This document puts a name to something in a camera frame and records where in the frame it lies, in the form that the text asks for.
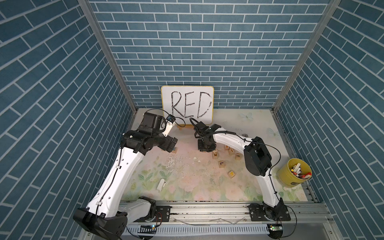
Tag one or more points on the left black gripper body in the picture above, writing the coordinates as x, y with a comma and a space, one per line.
165, 141

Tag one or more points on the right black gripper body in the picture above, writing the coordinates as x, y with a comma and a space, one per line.
202, 146

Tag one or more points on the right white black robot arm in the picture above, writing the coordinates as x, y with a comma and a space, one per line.
258, 162

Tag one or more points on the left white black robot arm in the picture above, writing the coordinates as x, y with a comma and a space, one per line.
102, 216

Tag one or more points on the wooden block letter W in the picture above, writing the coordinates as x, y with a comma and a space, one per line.
215, 155

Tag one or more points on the wooden block yellow letter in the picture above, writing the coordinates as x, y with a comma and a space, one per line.
231, 174

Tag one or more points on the wooden whiteboard stand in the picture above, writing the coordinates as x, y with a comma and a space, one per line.
187, 127

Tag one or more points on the wooden block green exclamation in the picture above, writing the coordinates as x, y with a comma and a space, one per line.
238, 156

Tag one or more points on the small white bottle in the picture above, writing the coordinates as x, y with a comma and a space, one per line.
161, 185

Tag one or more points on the yellow bucket of markers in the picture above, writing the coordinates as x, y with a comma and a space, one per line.
294, 173

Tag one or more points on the white whiteboard yellow frame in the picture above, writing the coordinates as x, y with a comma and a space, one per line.
189, 102

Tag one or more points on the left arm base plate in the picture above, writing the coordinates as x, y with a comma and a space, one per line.
162, 214

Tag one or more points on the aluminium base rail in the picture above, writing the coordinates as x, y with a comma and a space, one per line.
231, 221

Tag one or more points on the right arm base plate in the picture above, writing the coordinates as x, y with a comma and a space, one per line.
263, 212

